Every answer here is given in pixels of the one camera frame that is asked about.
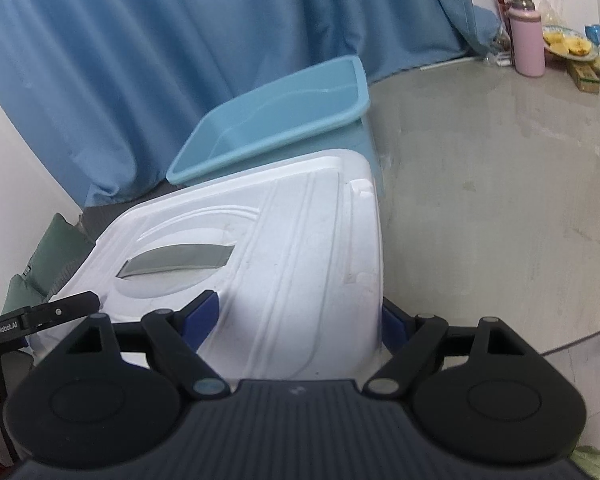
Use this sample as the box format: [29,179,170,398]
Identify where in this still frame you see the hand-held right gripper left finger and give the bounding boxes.
[55,289,229,401]

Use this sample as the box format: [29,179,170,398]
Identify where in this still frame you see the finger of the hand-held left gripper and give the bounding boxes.
[22,291,102,331]

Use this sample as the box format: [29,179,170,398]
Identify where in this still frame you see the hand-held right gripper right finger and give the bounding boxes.
[362,296,546,401]

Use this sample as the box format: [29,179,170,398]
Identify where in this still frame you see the white plastic bin lid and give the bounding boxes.
[26,148,384,382]

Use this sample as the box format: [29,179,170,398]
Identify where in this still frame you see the light blue plastic bin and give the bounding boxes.
[165,55,381,197]

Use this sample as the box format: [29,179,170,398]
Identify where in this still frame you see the grey marble desktop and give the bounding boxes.
[365,51,600,357]

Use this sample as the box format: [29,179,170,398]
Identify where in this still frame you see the green cushion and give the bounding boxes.
[4,212,97,313]

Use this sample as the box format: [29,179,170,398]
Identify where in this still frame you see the blue curtain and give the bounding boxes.
[0,0,501,208]

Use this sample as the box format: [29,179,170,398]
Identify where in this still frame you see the green and yellow box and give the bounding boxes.
[567,60,600,94]

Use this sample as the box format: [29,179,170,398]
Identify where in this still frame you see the pink thermos bottle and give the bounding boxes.
[508,0,547,77]

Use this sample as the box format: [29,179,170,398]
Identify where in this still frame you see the plate of yellow food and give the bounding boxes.
[542,27,600,62]

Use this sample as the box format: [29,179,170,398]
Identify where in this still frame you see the clear plastic bag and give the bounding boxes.
[532,0,581,31]

